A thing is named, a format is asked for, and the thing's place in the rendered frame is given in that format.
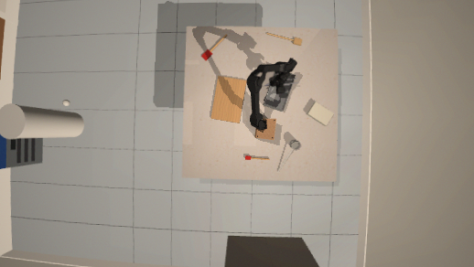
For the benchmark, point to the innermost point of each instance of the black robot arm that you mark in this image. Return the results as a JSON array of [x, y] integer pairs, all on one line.
[[255, 83]]

